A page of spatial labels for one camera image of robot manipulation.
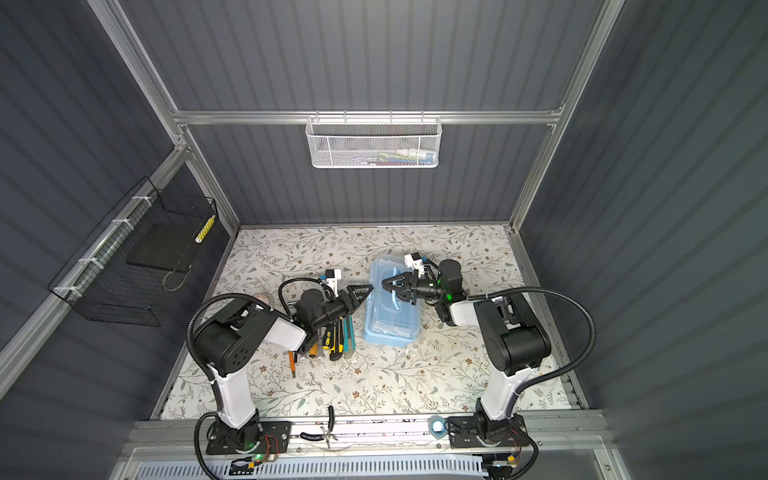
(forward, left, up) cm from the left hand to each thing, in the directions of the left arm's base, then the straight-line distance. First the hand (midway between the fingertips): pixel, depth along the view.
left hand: (373, 292), depth 88 cm
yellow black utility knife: (-10, +12, -10) cm, 19 cm away
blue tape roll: (-36, -14, -11) cm, 40 cm away
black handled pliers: (-34, +13, -12) cm, 38 cm away
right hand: (-3, -4, +4) cm, 7 cm away
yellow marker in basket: (+13, +46, +16) cm, 50 cm away
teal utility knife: (-9, +8, -11) cm, 16 cm away
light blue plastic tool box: (-11, -5, -10) cm, 16 cm away
